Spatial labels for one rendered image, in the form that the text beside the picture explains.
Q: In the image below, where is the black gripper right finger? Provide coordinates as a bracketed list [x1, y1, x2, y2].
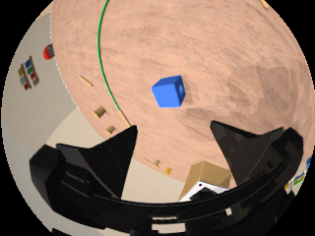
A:
[210, 121, 284, 186]

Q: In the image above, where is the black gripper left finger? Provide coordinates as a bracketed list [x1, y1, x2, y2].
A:
[55, 125, 138, 200]

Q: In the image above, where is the blue block with hole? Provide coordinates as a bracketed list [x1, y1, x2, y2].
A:
[151, 75, 185, 107]

